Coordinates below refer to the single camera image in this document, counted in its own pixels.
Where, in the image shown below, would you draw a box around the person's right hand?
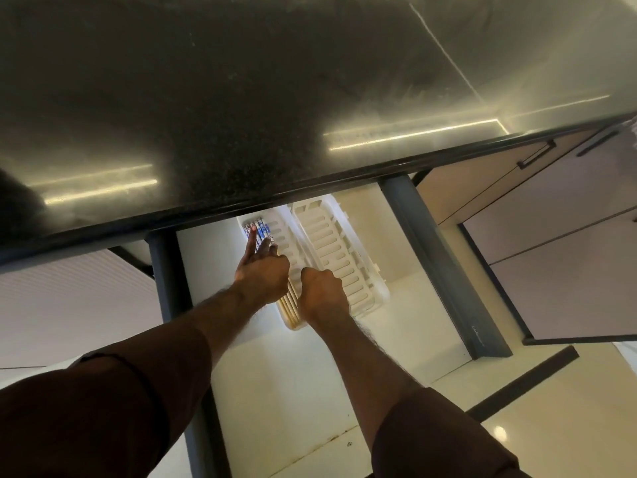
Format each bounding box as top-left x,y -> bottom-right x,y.
297,267 -> 352,330

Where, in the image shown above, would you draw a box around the person's left hand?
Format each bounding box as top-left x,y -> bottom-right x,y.
233,226 -> 292,308

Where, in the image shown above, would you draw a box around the person's right forearm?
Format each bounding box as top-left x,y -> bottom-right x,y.
310,313 -> 429,466

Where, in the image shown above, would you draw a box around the person's left forearm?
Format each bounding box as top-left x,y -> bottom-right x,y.
82,282 -> 272,401

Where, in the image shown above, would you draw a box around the narrow white cutlery tray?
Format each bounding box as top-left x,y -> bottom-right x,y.
237,206 -> 310,332

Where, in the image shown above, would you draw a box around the bundle of wooden sticks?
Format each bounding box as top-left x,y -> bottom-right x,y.
275,278 -> 305,329

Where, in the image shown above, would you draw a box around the wide white slotted tray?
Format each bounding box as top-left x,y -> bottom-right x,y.
290,198 -> 392,320

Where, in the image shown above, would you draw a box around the white ribbed cabinet panel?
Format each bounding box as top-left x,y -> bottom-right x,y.
0,248 -> 162,370

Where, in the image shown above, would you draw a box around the grey drawer with white base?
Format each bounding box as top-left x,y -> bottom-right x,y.
146,173 -> 514,478

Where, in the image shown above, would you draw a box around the beige cabinet drawer front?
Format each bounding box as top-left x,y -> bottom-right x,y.
415,129 -> 605,227

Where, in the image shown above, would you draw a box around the dark brown left sleeve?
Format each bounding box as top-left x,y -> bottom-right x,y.
0,326 -> 215,478

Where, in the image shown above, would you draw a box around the dark brown sleeve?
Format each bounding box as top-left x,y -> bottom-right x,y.
371,387 -> 533,478
0,326 -> 215,478

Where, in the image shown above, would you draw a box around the dark brown right sleeve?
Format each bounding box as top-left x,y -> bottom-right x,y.
371,387 -> 533,478

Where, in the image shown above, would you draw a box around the open pale cabinet door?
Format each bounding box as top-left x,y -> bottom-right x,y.
457,206 -> 637,347

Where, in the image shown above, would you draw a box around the blue patterned cutlery handles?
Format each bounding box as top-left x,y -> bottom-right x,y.
247,219 -> 275,245

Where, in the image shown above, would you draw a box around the black cabinet handle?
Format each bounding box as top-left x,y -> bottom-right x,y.
517,138 -> 557,170
576,128 -> 621,158

